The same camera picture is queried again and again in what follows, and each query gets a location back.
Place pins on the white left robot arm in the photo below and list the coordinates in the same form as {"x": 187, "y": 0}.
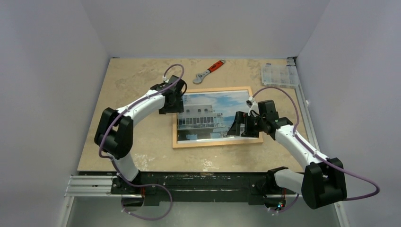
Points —
{"x": 114, "y": 134}

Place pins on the grey adjustable wrench red handle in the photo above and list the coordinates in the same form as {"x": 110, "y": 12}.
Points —
{"x": 199, "y": 77}

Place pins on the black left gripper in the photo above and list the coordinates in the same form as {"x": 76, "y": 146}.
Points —
{"x": 178, "y": 108}

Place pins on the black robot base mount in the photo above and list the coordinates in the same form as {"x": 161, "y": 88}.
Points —
{"x": 151, "y": 188}

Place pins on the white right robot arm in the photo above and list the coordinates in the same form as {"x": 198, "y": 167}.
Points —
{"x": 322, "y": 181}

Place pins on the light wooden picture frame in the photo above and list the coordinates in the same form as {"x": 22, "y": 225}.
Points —
{"x": 216, "y": 144}

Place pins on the clear plastic organizer box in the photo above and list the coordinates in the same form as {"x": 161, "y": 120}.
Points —
{"x": 279, "y": 75}

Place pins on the building photo print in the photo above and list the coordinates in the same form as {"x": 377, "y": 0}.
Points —
{"x": 206, "y": 116}

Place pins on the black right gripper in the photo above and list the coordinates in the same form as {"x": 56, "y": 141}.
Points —
{"x": 245, "y": 124}

